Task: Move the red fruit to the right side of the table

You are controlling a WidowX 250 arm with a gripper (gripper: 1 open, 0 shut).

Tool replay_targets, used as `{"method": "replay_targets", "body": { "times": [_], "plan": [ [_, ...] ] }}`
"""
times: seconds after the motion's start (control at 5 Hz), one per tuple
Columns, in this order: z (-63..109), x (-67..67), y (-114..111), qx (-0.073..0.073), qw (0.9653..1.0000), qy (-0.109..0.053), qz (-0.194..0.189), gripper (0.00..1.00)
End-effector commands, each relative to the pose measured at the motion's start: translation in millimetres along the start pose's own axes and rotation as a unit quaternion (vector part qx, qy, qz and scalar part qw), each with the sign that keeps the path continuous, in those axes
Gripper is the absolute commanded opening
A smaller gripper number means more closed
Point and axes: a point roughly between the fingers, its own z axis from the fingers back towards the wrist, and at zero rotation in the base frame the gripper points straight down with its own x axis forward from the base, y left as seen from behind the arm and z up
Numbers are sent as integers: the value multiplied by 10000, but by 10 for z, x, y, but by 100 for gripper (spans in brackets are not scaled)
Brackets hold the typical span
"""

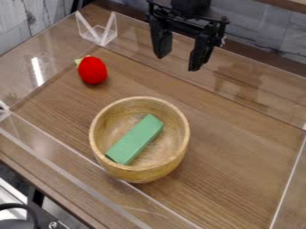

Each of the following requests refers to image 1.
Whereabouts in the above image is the clear acrylic corner bracket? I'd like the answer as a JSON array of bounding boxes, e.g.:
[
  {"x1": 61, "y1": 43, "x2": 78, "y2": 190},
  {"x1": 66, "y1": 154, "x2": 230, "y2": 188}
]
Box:
[{"x1": 75, "y1": 11, "x2": 118, "y2": 47}]

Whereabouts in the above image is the red plush strawberry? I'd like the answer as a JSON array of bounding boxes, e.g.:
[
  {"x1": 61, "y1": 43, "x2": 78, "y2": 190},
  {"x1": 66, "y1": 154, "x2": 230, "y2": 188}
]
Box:
[{"x1": 75, "y1": 56, "x2": 109, "y2": 85}]

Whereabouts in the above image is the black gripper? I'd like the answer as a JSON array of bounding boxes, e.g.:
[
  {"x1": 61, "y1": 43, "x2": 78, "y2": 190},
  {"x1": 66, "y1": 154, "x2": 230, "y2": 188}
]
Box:
[{"x1": 146, "y1": 0, "x2": 230, "y2": 72}]

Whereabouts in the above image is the black table frame bracket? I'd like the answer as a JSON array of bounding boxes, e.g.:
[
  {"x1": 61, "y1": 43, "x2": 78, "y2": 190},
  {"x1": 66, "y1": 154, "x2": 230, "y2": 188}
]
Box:
[{"x1": 29, "y1": 186, "x2": 91, "y2": 229}]

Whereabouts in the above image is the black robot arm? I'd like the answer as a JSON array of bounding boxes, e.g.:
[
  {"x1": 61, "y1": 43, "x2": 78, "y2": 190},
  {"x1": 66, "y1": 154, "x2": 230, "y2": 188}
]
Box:
[{"x1": 146, "y1": 0, "x2": 230, "y2": 72}]

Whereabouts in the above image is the clear acrylic tray wall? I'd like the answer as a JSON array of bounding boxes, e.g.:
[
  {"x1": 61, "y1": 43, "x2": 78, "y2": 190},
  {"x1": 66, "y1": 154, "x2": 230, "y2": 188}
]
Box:
[{"x1": 0, "y1": 101, "x2": 198, "y2": 229}]

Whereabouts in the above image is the wooden bowl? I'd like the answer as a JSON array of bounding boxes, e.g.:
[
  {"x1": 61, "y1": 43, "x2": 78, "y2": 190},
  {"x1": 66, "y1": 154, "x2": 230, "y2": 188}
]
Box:
[{"x1": 89, "y1": 97, "x2": 190, "y2": 183}]

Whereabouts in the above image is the black cable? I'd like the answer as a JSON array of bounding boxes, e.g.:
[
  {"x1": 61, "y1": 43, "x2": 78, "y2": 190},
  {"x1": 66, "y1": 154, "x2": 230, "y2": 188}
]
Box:
[{"x1": 0, "y1": 202, "x2": 41, "y2": 229}]

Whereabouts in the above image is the green rectangular block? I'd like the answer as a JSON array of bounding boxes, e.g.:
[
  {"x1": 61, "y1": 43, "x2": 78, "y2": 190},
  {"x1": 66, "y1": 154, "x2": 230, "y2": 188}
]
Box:
[{"x1": 106, "y1": 114, "x2": 165, "y2": 165}]

